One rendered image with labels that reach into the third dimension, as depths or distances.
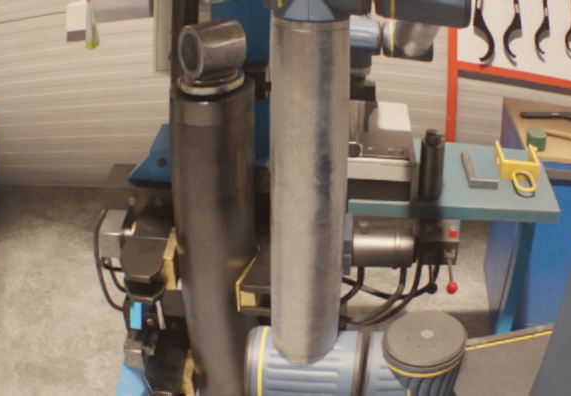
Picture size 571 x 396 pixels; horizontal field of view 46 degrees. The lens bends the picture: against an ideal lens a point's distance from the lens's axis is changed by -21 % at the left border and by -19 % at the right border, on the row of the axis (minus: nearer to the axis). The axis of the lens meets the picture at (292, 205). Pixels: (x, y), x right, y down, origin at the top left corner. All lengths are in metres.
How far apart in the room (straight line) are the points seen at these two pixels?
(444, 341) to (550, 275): 1.75
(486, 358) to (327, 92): 1.05
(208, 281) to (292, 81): 0.89
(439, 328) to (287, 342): 0.33
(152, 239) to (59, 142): 2.37
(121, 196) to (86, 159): 2.17
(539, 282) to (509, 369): 1.26
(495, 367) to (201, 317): 0.86
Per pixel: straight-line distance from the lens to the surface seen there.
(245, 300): 2.07
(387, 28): 2.01
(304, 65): 1.32
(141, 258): 2.15
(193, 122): 1.88
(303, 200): 1.41
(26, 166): 4.71
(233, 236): 2.04
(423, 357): 1.59
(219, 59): 1.84
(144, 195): 2.32
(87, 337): 3.45
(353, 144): 2.18
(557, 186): 3.07
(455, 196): 2.32
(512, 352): 2.17
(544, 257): 3.25
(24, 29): 4.34
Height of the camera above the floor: 2.22
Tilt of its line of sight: 31 degrees down
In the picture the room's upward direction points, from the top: straight up
